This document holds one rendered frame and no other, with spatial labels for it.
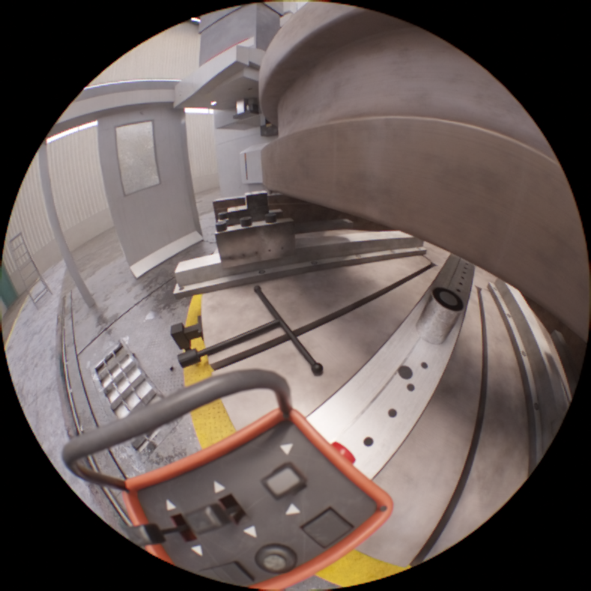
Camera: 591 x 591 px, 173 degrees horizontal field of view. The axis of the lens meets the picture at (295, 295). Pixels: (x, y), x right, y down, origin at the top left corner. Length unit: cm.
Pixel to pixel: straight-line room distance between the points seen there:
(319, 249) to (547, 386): 164
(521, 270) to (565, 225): 14
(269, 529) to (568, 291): 56
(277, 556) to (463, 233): 50
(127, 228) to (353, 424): 292
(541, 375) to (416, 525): 93
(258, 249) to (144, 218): 217
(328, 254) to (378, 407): 117
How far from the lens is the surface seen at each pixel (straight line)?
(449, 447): 84
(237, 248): 110
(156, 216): 306
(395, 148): 47
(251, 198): 116
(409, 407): 35
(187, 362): 88
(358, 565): 113
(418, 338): 44
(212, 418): 111
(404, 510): 76
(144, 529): 16
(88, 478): 20
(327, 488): 18
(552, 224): 46
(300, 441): 18
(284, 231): 110
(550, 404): 127
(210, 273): 126
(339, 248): 140
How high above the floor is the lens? 98
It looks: 38 degrees down
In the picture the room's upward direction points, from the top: 2 degrees counter-clockwise
